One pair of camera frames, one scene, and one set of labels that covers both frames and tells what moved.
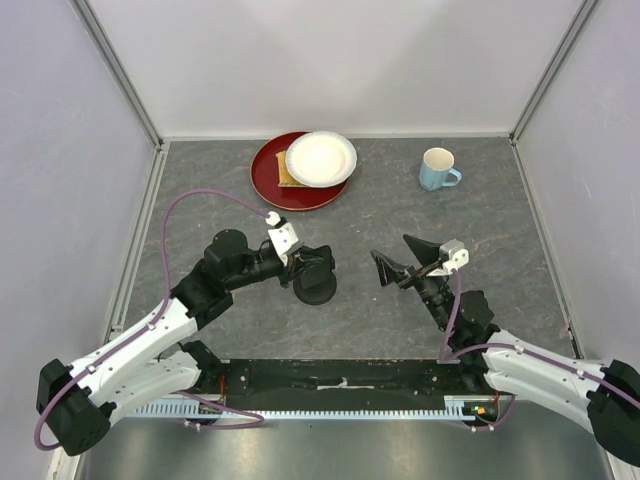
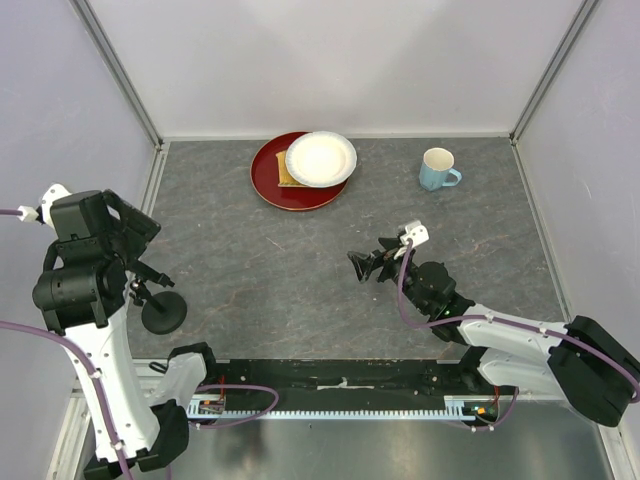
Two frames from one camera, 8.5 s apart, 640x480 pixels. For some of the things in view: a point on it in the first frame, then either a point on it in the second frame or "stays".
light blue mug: (437, 163) stays
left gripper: (296, 262) to (114, 202)
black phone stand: (317, 295) to (162, 313)
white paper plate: (321, 159) stays
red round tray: (264, 177) stays
